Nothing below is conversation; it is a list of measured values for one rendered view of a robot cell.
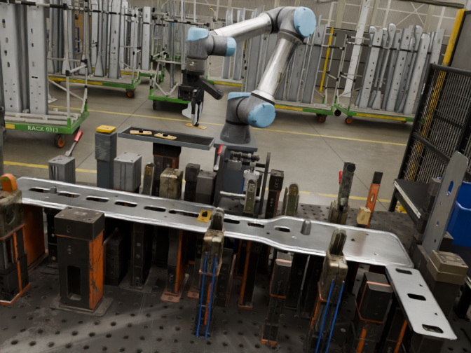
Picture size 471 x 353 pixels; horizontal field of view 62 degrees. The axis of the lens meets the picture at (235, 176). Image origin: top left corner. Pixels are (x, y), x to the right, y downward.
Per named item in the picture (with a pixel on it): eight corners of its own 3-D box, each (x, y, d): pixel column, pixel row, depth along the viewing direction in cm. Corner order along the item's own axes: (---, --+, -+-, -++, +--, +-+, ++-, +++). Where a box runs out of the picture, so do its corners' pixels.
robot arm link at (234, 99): (240, 116, 195) (244, 89, 191) (256, 123, 185) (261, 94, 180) (220, 116, 189) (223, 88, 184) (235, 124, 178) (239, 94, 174)
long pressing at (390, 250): (-20, 201, 127) (-21, 196, 126) (23, 177, 148) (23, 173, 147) (417, 272, 118) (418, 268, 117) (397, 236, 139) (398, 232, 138)
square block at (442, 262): (406, 361, 123) (441, 262, 110) (399, 342, 130) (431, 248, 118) (432, 366, 122) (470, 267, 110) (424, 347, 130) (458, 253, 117)
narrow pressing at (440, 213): (432, 263, 121) (467, 159, 110) (420, 244, 132) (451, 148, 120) (434, 263, 121) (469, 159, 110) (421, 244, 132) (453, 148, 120)
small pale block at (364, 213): (338, 296, 150) (361, 210, 137) (338, 291, 153) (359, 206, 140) (347, 298, 150) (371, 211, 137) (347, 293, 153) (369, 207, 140)
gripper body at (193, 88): (185, 98, 161) (187, 68, 156) (205, 101, 158) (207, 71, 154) (176, 100, 154) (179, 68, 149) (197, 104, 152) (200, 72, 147)
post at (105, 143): (93, 229, 175) (92, 133, 159) (101, 221, 182) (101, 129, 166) (110, 232, 174) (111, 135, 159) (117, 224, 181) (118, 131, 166)
